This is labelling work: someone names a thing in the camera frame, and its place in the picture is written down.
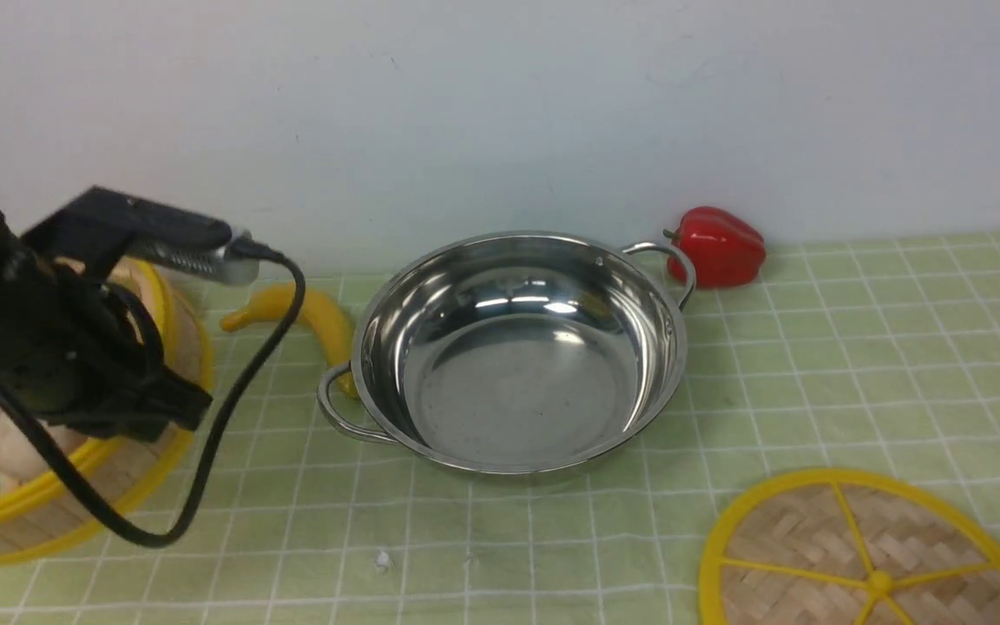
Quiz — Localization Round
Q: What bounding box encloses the yellow banana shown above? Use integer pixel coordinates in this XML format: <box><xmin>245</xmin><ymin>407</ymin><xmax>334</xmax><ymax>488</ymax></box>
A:
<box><xmin>219</xmin><ymin>282</ymin><xmax>353</xmax><ymax>394</ymax></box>

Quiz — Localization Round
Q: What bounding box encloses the red bell pepper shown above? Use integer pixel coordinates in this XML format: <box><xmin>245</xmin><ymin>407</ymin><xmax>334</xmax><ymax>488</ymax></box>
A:
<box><xmin>663</xmin><ymin>206</ymin><xmax>766</xmax><ymax>290</ymax></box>

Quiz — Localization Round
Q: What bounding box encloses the green checkered tablecloth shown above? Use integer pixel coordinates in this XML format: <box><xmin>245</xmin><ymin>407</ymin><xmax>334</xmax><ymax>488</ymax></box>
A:
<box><xmin>0</xmin><ymin>233</ymin><xmax>1000</xmax><ymax>624</ymax></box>

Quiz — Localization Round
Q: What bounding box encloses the bamboo steamer basket yellow rim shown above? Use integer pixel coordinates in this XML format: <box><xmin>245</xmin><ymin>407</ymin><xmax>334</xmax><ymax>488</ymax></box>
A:
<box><xmin>0</xmin><ymin>260</ymin><xmax>214</xmax><ymax>566</ymax></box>

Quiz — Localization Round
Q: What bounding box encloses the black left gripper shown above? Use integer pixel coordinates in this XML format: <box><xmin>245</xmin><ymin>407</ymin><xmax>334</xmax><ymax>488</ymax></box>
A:
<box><xmin>0</xmin><ymin>211</ymin><xmax>211</xmax><ymax>442</ymax></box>

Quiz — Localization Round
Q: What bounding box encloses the black left camera cable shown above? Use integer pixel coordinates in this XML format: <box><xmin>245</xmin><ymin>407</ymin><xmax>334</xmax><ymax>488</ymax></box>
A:
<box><xmin>0</xmin><ymin>238</ymin><xmax>307</xmax><ymax>549</ymax></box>

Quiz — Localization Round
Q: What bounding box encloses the stainless steel pot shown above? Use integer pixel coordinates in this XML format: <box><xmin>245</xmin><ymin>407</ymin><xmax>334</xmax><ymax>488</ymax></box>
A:
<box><xmin>317</xmin><ymin>231</ymin><xmax>697</xmax><ymax>476</ymax></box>

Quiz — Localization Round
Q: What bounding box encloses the woven bamboo steamer lid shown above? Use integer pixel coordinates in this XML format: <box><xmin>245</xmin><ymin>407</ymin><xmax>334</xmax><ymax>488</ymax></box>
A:
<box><xmin>697</xmin><ymin>468</ymin><xmax>1000</xmax><ymax>624</ymax></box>

